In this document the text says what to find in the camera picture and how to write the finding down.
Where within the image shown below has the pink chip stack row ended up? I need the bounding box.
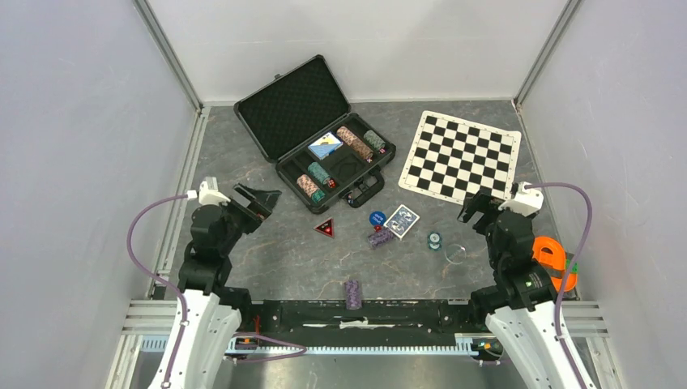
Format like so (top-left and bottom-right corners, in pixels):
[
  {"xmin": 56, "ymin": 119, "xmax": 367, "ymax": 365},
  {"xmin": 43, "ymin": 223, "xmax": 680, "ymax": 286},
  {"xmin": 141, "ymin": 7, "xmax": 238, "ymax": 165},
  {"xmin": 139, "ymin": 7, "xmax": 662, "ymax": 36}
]
[
  {"xmin": 297, "ymin": 174, "xmax": 319, "ymax": 196},
  {"xmin": 336, "ymin": 126, "xmax": 373, "ymax": 163}
]

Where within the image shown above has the clear round disc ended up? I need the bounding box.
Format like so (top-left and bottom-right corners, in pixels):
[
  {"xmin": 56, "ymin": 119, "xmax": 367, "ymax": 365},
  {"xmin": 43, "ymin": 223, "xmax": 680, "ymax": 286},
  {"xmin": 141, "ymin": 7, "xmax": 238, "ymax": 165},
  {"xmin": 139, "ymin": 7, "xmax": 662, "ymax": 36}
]
[{"xmin": 445, "ymin": 243, "xmax": 467, "ymax": 265}]

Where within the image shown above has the purple chip stack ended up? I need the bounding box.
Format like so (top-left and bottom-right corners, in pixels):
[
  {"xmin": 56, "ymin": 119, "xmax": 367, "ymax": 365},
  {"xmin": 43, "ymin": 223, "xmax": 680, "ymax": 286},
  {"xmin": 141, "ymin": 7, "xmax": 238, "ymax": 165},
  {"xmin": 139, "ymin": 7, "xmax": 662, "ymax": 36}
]
[
  {"xmin": 367, "ymin": 228, "xmax": 396, "ymax": 250},
  {"xmin": 343, "ymin": 280, "xmax": 363, "ymax": 310}
]

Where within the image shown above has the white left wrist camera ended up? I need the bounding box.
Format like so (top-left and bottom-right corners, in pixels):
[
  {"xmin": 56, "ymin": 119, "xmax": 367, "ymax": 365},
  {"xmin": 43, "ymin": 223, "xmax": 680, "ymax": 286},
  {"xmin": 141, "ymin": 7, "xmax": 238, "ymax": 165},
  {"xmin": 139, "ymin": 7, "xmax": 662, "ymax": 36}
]
[{"xmin": 186, "ymin": 177, "xmax": 231, "ymax": 206}]

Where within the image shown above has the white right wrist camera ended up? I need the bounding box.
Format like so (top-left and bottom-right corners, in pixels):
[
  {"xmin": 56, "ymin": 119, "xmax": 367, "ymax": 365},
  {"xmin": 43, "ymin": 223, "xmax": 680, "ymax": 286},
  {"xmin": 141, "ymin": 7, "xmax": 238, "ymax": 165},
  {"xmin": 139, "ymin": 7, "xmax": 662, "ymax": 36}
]
[{"xmin": 497, "ymin": 182, "xmax": 544, "ymax": 217}]

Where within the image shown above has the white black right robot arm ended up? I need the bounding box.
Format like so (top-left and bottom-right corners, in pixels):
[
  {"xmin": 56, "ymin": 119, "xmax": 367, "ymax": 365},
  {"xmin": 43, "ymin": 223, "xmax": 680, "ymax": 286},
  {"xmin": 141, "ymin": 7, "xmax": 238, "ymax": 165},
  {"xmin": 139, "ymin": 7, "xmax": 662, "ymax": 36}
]
[{"xmin": 458, "ymin": 182, "xmax": 595, "ymax": 388}]

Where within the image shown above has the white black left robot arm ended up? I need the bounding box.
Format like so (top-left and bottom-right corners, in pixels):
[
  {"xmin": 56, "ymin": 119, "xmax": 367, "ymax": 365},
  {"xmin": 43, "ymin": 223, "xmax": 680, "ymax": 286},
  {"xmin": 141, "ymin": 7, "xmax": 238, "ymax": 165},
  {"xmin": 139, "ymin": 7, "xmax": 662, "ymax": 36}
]
[{"xmin": 150, "ymin": 177, "xmax": 281, "ymax": 388}]

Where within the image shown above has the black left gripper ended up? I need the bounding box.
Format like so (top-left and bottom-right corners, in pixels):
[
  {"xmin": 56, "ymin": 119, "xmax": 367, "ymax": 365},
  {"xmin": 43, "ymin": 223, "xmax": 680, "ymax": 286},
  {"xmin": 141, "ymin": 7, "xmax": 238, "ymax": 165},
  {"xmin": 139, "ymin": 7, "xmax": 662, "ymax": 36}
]
[{"xmin": 218, "ymin": 182, "xmax": 281, "ymax": 254}]

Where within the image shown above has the blue boxed card deck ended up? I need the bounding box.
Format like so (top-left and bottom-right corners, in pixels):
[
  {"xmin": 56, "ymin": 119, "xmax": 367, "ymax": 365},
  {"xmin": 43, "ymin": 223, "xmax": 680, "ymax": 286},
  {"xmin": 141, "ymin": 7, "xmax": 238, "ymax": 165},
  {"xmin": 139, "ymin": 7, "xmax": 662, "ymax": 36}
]
[{"xmin": 308, "ymin": 132, "xmax": 343, "ymax": 160}]

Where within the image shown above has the green chip stack row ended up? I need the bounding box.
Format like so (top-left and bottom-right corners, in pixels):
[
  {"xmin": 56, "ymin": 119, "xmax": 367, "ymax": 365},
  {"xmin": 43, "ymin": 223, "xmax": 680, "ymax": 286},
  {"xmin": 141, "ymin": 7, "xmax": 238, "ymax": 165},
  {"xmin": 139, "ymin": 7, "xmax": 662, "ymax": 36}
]
[
  {"xmin": 364, "ymin": 130, "xmax": 386, "ymax": 153},
  {"xmin": 307, "ymin": 162, "xmax": 332, "ymax": 186},
  {"xmin": 310, "ymin": 190, "xmax": 326, "ymax": 203}
]

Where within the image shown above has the green poker chip pair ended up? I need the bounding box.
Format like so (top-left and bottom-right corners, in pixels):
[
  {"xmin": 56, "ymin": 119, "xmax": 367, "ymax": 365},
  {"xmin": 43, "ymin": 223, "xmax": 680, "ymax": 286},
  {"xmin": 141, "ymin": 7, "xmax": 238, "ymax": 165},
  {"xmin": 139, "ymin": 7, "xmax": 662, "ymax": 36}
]
[{"xmin": 427, "ymin": 232, "xmax": 442, "ymax": 251}]

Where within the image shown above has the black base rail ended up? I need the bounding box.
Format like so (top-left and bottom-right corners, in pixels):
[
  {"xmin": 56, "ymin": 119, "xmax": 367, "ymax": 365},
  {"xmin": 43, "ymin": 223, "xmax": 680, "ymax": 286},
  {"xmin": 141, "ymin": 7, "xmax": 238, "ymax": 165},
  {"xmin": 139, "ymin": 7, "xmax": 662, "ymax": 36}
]
[{"xmin": 238, "ymin": 300, "xmax": 494, "ymax": 348}]

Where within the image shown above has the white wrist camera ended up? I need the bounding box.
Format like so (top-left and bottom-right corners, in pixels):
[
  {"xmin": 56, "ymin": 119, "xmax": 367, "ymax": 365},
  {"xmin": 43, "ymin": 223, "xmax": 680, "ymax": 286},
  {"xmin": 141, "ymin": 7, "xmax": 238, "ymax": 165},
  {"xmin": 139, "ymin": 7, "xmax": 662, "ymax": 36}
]
[
  {"xmin": 186, "ymin": 177, "xmax": 231, "ymax": 206},
  {"xmin": 497, "ymin": 182, "xmax": 544, "ymax": 217}
]

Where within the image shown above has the green chip stack middle row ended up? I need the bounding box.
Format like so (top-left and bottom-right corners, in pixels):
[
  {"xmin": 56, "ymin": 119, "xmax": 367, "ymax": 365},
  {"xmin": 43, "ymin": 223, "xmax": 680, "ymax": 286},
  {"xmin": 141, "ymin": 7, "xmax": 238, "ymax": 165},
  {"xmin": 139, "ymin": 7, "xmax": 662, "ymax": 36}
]
[{"xmin": 307, "ymin": 162, "xmax": 332, "ymax": 186}]

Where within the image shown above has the purple chip stack front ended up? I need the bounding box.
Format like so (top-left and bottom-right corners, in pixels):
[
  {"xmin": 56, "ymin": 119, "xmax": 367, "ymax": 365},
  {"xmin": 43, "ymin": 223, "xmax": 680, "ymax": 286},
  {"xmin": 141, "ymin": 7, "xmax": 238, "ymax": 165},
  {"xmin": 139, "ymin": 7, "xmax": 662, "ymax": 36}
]
[{"xmin": 343, "ymin": 280, "xmax": 363, "ymax": 310}]

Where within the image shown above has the green chip stack lower row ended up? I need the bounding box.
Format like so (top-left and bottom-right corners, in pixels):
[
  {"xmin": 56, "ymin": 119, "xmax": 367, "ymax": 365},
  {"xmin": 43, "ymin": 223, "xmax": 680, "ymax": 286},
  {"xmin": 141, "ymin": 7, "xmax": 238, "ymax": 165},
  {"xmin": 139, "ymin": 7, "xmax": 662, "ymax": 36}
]
[{"xmin": 310, "ymin": 190, "xmax": 326, "ymax": 203}]

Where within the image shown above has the black white chessboard mat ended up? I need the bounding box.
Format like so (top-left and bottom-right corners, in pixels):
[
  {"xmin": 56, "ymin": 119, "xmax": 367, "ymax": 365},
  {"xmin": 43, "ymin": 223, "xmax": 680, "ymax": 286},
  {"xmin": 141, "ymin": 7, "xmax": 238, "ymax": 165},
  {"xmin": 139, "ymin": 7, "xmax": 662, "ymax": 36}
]
[{"xmin": 398, "ymin": 110, "xmax": 522, "ymax": 205}]

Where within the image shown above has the black poker set case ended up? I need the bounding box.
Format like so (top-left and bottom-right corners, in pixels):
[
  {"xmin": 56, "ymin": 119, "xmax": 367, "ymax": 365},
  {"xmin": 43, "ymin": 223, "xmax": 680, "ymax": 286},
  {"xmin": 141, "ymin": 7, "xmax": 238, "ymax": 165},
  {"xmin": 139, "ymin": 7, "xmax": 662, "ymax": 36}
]
[{"xmin": 233, "ymin": 55, "xmax": 396, "ymax": 214}]

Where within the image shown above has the blue patterned card deck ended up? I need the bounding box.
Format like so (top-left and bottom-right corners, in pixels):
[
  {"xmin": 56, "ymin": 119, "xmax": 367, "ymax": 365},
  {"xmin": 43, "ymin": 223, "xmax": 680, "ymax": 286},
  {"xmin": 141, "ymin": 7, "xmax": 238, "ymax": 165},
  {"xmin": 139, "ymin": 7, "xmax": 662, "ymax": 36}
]
[{"xmin": 384, "ymin": 204, "xmax": 420, "ymax": 240}]

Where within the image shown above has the orange tape dispenser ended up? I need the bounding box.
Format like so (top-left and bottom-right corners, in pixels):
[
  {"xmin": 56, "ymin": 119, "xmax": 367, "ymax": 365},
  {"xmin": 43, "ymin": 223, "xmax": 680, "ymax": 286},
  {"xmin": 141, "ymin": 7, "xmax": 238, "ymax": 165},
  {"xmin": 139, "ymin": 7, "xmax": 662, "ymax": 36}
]
[{"xmin": 533, "ymin": 236, "xmax": 573, "ymax": 292}]

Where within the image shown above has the blue small blind button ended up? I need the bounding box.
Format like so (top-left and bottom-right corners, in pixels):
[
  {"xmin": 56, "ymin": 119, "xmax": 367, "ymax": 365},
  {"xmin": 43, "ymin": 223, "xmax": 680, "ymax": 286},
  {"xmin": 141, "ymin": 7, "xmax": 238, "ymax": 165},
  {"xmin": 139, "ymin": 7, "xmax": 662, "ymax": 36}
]
[{"xmin": 369, "ymin": 211, "xmax": 386, "ymax": 226}]

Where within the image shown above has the red black all-in triangle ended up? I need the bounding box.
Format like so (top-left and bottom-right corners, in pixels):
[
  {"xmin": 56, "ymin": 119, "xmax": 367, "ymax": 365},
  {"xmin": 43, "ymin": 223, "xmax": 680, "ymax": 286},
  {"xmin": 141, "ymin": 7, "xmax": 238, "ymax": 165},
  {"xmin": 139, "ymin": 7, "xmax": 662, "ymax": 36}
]
[{"xmin": 314, "ymin": 218, "xmax": 335, "ymax": 238}]

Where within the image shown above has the pink chip stack lower row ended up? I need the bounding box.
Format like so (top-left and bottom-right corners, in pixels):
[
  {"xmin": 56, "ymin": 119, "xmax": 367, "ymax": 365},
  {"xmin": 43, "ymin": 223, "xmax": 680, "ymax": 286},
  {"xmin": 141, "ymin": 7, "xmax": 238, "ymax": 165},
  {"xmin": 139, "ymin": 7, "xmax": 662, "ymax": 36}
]
[{"xmin": 297, "ymin": 174, "xmax": 319, "ymax": 196}]

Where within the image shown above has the pink chip stack upper row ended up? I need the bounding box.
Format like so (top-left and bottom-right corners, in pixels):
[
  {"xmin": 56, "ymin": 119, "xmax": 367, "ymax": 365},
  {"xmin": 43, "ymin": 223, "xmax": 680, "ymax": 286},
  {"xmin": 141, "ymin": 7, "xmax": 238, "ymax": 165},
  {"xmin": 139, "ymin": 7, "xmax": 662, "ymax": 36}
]
[{"xmin": 336, "ymin": 126, "xmax": 373, "ymax": 163}]

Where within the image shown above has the green chip stack upper row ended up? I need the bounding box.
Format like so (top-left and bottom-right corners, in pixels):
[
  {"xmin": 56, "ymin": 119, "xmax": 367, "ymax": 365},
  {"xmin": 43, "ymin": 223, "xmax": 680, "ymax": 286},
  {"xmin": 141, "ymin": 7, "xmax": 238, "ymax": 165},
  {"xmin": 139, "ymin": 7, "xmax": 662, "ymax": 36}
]
[{"xmin": 364, "ymin": 130, "xmax": 386, "ymax": 153}]

